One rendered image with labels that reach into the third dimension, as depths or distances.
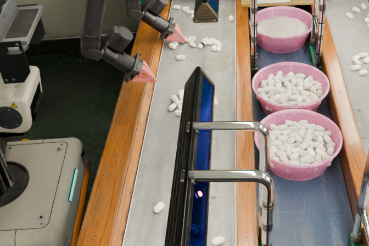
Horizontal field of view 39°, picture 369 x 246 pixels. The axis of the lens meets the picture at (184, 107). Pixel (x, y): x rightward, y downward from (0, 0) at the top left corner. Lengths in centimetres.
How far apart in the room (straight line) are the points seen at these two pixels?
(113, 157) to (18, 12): 65
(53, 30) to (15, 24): 178
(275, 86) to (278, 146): 34
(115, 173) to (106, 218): 17
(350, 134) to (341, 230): 32
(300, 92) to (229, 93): 25
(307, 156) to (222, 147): 26
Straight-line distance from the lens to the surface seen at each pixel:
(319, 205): 159
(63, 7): 356
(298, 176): 163
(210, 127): 116
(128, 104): 184
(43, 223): 219
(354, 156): 162
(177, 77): 198
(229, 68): 201
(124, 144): 168
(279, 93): 189
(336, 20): 233
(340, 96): 184
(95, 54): 168
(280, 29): 225
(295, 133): 171
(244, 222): 142
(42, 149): 251
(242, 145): 163
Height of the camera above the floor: 187
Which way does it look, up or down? 38 degrees down
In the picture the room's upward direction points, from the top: 6 degrees counter-clockwise
